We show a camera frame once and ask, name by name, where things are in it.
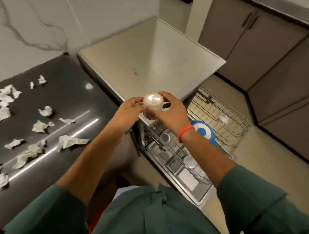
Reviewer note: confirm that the small black steel cup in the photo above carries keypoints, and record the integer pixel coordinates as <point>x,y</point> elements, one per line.
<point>190,162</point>

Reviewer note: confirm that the person's left forearm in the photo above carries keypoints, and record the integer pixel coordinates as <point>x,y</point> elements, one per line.
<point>91,164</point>

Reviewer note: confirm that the orange thread wristband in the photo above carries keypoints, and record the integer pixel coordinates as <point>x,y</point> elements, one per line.
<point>186,130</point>

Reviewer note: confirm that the person's right forearm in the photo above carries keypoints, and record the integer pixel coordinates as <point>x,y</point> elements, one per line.
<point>207,156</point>

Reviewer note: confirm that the blue frying pan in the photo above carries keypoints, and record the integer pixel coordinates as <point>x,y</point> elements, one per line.
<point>210,138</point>

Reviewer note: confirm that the green shirt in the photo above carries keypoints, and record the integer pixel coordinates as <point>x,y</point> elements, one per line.
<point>157,212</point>

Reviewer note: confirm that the white ceramic mug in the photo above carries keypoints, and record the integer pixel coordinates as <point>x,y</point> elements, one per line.
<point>153,100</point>

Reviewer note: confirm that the white paper scraps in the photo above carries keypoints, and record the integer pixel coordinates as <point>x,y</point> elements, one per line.
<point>70,142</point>

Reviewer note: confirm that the person's right hand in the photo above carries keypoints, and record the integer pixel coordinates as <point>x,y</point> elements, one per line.
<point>176,115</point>

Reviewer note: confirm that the silver dishwasher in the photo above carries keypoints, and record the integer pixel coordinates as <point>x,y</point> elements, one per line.
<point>144,60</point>

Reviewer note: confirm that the person's left hand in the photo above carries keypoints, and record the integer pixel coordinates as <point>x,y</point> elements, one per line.
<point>128,115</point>

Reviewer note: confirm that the white patterned ceramic jar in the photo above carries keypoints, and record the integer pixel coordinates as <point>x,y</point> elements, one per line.
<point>223,119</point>

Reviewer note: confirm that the red plastic bucket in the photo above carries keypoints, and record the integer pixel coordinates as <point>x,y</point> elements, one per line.
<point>96,219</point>

